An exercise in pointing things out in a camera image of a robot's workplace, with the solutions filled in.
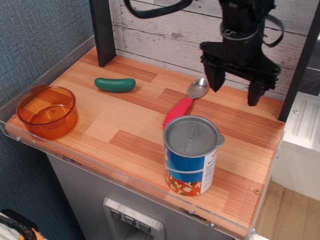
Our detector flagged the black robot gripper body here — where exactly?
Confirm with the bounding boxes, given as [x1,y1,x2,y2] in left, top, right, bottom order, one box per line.
[200,24,281,90]

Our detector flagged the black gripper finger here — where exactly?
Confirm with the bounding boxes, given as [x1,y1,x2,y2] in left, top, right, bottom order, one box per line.
[248,78,266,107]
[203,62,226,92]

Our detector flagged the alphabet soup toy can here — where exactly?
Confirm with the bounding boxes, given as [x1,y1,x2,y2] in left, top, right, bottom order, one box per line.
[163,115,225,197]

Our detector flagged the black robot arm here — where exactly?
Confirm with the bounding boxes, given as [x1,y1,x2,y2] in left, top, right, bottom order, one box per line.
[200,0,285,106]

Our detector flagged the clear acrylic table guard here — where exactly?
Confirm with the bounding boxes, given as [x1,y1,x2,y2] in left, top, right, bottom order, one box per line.
[6,48,285,240]

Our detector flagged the white toy sink unit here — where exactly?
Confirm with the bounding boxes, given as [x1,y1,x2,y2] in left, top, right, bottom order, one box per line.
[271,92,320,200]

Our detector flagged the green toy pickle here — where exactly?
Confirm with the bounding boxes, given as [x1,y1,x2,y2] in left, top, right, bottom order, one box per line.
[94,77,136,93]

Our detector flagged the orange transparent plastic pot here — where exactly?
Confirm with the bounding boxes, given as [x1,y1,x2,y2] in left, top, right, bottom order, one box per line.
[16,83,78,140]

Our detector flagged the silver ice dispenser panel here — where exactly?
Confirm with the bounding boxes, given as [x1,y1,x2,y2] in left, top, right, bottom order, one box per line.
[103,197,165,240]

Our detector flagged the grey toy fridge cabinet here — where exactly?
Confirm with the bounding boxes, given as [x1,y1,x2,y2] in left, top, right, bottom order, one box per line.
[48,155,231,240]

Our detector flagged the orange black object corner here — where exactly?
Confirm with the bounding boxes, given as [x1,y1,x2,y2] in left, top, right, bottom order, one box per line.
[0,209,46,240]

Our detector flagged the pink handled metal spoon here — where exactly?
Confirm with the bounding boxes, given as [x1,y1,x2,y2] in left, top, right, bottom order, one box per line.
[162,77,209,130]

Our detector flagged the dark grey right post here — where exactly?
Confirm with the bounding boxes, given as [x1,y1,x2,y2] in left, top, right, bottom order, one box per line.
[278,1,320,122]

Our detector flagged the dark grey post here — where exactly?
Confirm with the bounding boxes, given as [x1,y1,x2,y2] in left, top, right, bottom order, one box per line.
[89,0,117,67]
[278,1,320,122]

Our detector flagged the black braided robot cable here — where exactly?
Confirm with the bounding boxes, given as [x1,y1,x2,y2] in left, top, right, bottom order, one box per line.
[123,0,193,19]

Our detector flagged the dark grey left post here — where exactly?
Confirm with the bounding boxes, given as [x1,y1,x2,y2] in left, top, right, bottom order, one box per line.
[89,0,117,67]

